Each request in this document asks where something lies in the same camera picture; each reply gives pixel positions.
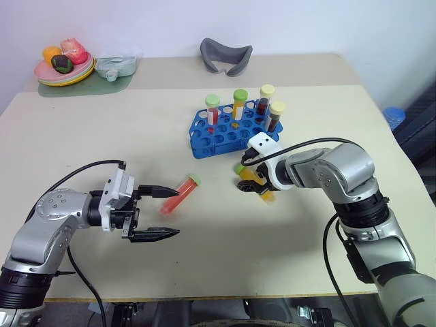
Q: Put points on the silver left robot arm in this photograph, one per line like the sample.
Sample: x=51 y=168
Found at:
x=44 y=231

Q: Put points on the dark red tube yellow cap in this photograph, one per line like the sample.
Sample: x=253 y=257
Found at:
x=264 y=102
x=275 y=117

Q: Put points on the yellow plate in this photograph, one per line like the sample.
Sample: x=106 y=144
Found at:
x=83 y=79

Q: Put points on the brown green toy ball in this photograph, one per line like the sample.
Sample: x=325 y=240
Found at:
x=62 y=64

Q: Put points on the stack of coloured plates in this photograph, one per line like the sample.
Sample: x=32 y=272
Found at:
x=46 y=69

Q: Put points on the yellow orange toy food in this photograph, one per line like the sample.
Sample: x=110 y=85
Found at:
x=51 y=52

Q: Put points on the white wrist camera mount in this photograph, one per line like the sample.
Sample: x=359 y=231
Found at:
x=119 y=185
x=267 y=143

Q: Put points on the green placemat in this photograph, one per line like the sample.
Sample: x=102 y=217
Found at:
x=112 y=86

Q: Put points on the blue water bottle cap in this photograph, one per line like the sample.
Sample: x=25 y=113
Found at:
x=394 y=117

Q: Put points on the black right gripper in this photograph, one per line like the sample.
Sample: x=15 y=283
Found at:
x=262 y=170

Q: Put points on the light green plate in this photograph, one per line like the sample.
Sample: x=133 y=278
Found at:
x=80 y=76

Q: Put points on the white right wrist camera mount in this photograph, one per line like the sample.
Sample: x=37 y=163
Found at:
x=267 y=143

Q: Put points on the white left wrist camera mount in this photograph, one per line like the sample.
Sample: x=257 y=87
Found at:
x=119 y=185

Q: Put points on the grey curved foam face pad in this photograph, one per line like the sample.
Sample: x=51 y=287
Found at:
x=218 y=54

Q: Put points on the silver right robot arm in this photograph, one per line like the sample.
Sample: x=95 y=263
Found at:
x=354 y=177

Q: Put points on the yellow test tube green cap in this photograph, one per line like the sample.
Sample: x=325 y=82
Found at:
x=250 y=174

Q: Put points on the silver metal clamp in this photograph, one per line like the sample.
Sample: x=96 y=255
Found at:
x=313 y=315

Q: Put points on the red labelled tube green cap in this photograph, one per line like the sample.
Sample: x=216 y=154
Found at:
x=213 y=114

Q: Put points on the pale green pouch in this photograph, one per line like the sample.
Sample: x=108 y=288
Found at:
x=117 y=66

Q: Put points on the pink red toy cake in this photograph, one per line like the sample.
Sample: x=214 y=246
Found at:
x=75 y=51

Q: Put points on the black carbon-pattern object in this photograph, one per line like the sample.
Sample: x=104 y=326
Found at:
x=417 y=119

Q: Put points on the blue test tube rack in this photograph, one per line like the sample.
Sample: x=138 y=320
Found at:
x=225 y=136

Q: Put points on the orange-red test tube green cap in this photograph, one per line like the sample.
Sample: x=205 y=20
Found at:
x=178 y=195

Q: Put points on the yellow labelled tube green cap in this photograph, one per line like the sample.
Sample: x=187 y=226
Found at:
x=239 y=102

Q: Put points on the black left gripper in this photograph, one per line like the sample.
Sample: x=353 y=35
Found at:
x=131 y=213

